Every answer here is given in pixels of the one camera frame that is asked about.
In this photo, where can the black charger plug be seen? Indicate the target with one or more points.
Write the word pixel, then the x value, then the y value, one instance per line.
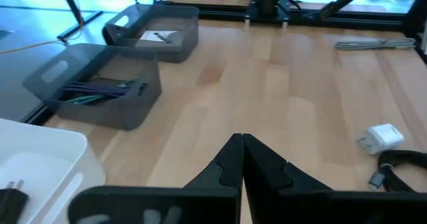
pixel 11 204

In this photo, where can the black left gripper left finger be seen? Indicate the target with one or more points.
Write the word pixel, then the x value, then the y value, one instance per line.
pixel 200 204

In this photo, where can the white charger plug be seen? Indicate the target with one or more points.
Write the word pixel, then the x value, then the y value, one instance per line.
pixel 383 137

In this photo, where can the black slanted pole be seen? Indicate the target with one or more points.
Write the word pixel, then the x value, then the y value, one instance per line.
pixel 71 4

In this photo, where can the white booklet with tool picture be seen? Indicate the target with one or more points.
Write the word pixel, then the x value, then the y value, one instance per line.
pixel 150 35

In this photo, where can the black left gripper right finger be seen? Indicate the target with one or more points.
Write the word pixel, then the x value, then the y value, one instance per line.
pixel 293 204

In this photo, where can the white plastic bin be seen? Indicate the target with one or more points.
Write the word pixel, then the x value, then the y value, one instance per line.
pixel 43 150

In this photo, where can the grey plastic bin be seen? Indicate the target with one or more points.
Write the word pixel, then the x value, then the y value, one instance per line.
pixel 173 50
pixel 110 112

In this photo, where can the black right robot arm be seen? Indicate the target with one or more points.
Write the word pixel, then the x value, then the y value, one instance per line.
pixel 268 4

